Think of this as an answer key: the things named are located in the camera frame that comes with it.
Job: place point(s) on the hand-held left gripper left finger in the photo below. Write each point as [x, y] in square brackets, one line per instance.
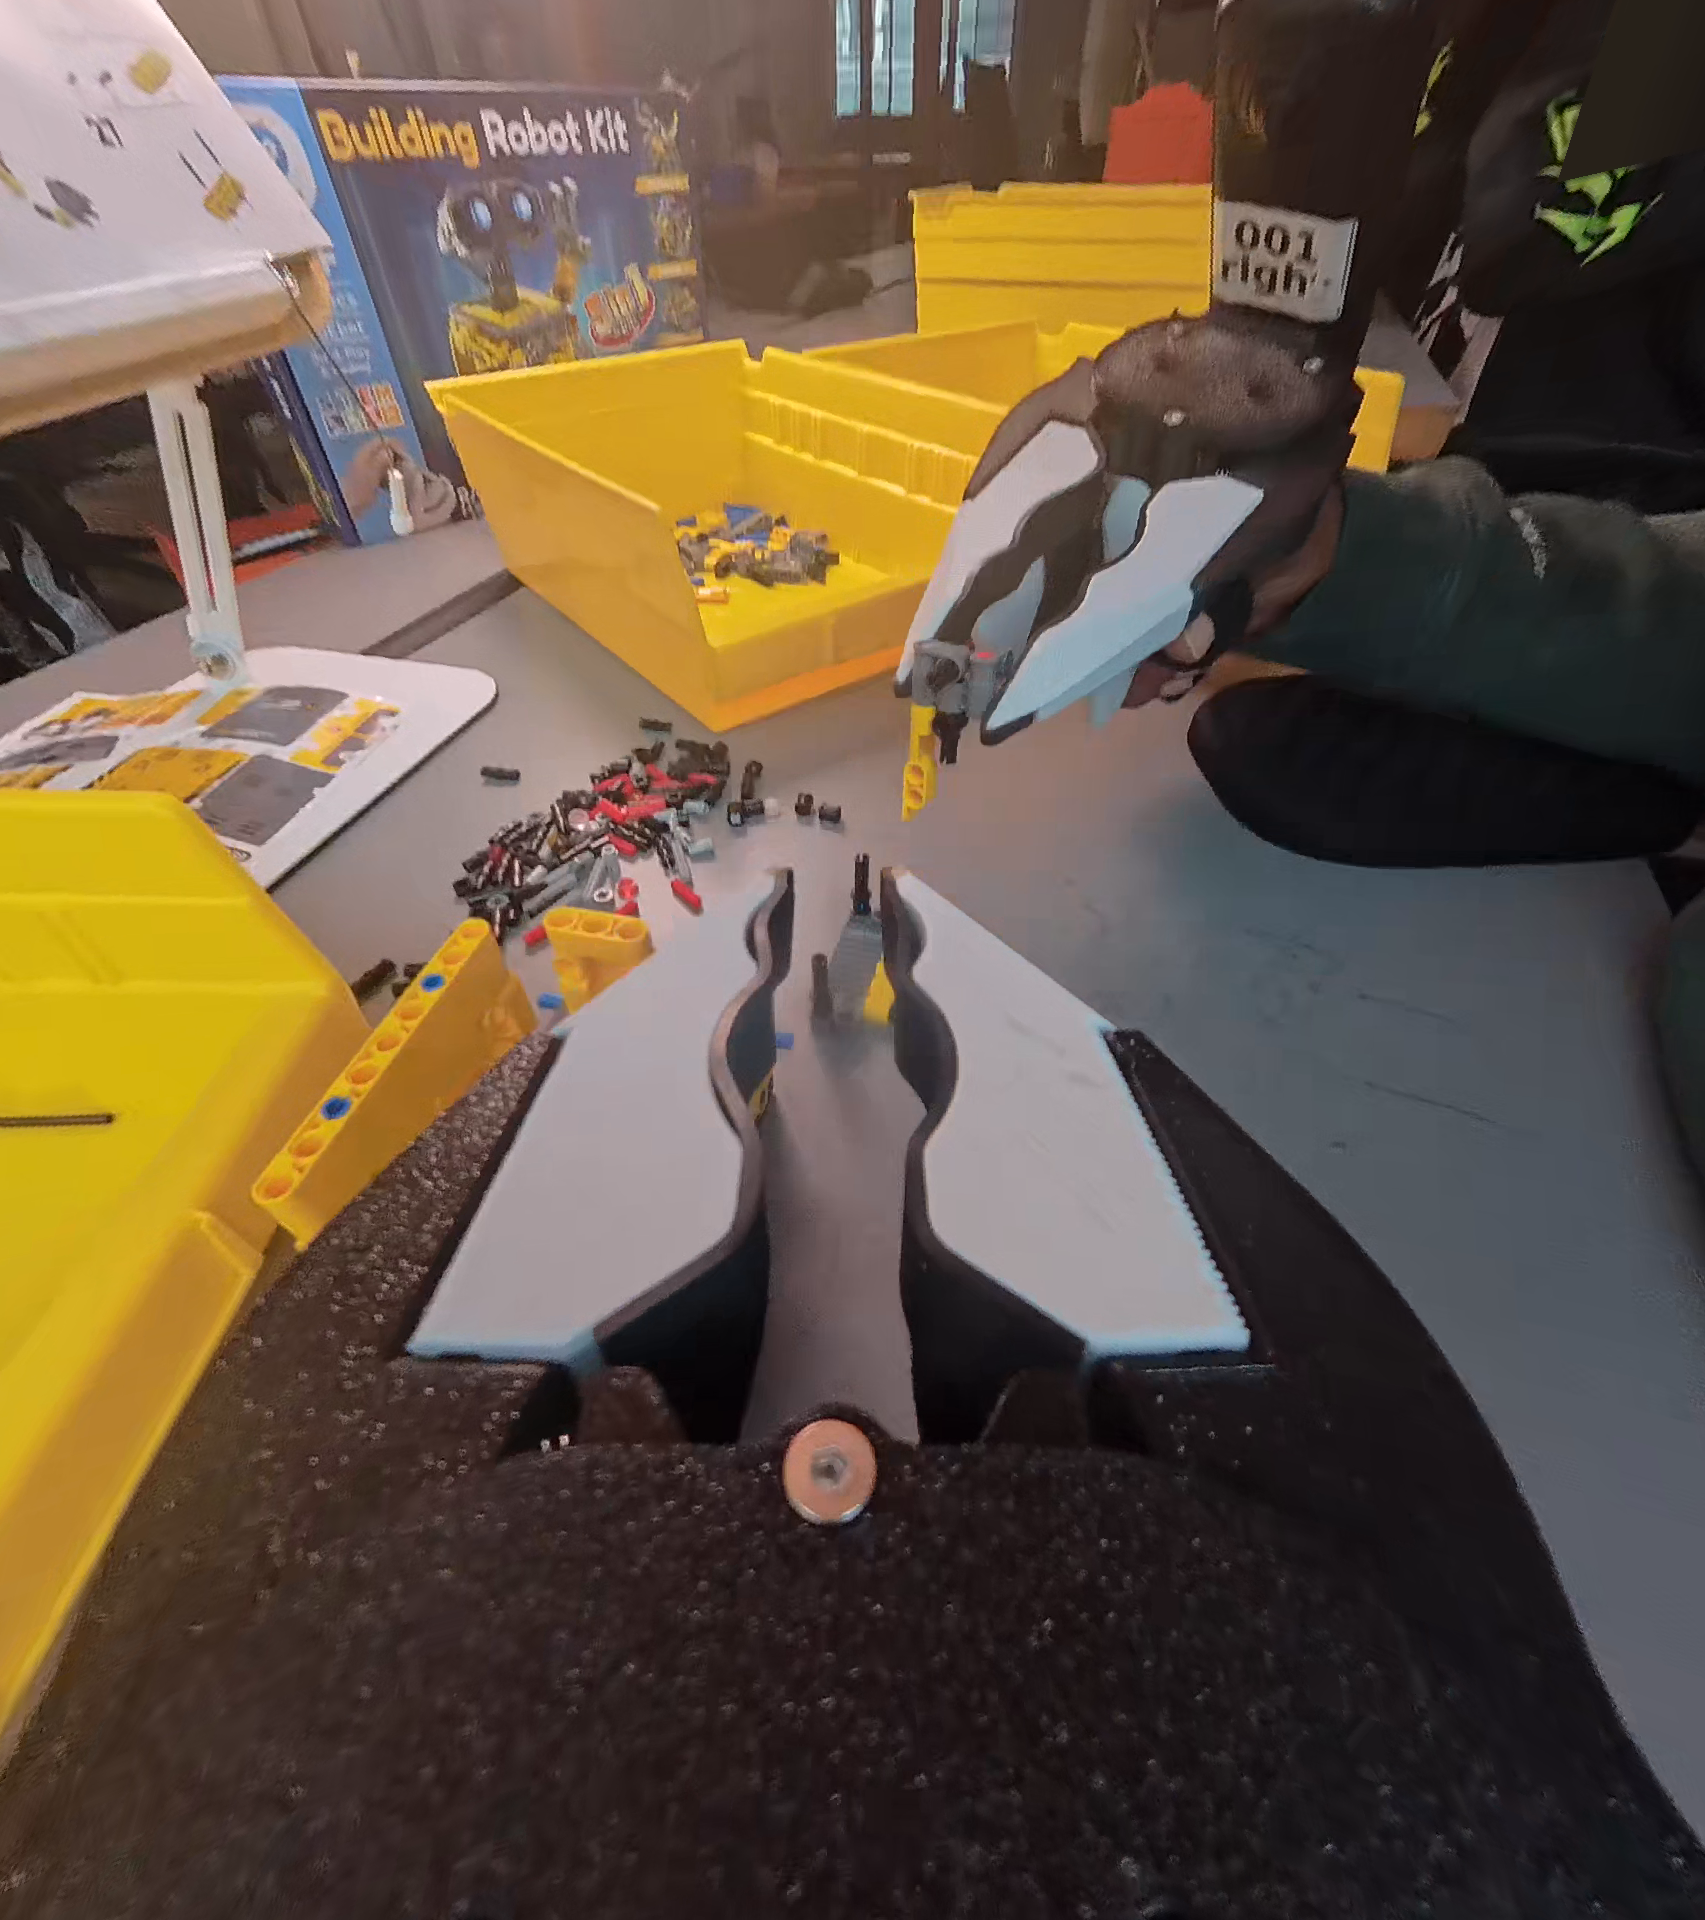
[596, 1184]

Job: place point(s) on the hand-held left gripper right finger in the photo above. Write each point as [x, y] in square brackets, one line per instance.
[1076, 1184]

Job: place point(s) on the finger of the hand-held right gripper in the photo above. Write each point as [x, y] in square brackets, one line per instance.
[1167, 570]
[995, 524]

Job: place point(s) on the yellow grey lego arm assembly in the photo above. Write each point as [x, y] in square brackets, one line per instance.
[919, 764]

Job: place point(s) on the black lego elbow connector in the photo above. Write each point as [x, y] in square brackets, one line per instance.
[750, 789]

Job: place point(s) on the heap of lego parts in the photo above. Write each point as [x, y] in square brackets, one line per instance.
[755, 555]

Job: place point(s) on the yellow black lego robot build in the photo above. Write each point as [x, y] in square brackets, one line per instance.
[387, 1051]

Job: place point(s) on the red lego pin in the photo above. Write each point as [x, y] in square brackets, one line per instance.
[682, 888]

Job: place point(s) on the grey grille yellow lego subassembly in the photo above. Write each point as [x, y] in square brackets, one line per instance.
[852, 944]

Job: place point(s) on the pile of small lego pins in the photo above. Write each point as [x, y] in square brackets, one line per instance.
[612, 810]

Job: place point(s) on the person's right hand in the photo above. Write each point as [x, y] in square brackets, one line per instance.
[1318, 548]

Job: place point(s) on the red orange container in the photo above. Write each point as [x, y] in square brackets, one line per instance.
[1158, 142]

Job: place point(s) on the paned window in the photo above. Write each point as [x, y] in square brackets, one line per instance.
[888, 61]

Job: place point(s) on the blue robot kit box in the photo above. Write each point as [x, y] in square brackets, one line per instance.
[402, 255]

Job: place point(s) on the blue toy box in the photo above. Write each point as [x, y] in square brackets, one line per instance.
[342, 390]

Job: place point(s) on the white metal rod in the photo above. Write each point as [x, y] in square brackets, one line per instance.
[201, 524]

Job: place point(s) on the white plastic fixture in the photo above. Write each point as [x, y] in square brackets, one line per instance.
[73, 352]

